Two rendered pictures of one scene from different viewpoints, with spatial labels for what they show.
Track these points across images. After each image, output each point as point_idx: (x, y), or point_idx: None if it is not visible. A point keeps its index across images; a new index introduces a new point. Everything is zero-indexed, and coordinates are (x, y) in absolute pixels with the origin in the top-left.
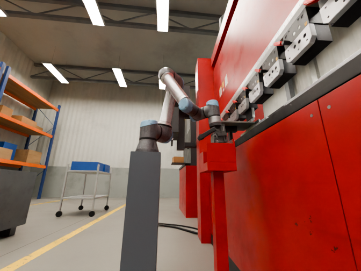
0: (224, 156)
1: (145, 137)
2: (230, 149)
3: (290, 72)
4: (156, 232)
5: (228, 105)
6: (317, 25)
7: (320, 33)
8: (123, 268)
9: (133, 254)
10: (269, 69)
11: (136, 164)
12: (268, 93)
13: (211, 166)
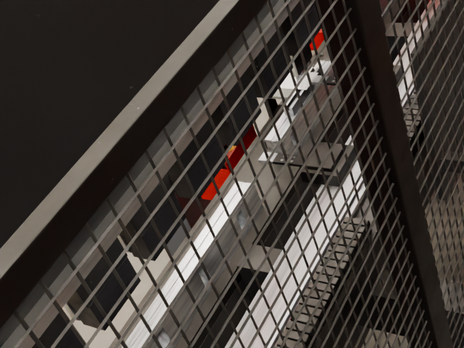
0: (219, 185)
1: None
2: (224, 177)
3: (226, 144)
4: (190, 228)
5: None
6: (172, 175)
7: (179, 187)
8: (172, 250)
9: (175, 242)
10: None
11: None
12: (260, 97)
13: (205, 195)
